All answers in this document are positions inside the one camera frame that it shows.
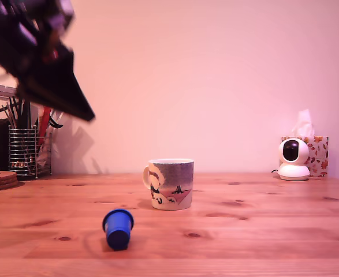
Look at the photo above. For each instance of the red utensil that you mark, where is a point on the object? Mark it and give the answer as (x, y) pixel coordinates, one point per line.
(44, 121)

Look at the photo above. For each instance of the white plastic packet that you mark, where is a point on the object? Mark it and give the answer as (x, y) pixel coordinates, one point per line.
(44, 153)

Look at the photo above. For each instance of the black and metal peeler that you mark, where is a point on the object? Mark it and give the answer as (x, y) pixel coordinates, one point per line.
(54, 123)

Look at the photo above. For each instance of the grey wall rail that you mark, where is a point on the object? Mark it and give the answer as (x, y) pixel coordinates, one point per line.
(0, 90)

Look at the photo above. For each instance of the white tissue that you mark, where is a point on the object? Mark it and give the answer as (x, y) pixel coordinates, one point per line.
(303, 127)

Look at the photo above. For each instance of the black spatula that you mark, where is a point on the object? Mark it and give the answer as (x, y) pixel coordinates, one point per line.
(26, 115)

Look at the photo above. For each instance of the small white round camera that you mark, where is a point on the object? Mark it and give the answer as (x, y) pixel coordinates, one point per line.
(300, 150)

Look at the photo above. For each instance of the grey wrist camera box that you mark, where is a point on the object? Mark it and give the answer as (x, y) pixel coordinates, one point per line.
(66, 8)

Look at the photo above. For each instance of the blue coffee capsule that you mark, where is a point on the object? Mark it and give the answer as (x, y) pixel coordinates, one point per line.
(117, 231)

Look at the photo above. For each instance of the printed picture coffee mug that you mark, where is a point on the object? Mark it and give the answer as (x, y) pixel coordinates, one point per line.
(173, 179)

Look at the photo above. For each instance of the leaf print tissue box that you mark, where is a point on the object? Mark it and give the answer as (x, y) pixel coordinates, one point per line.
(320, 155)

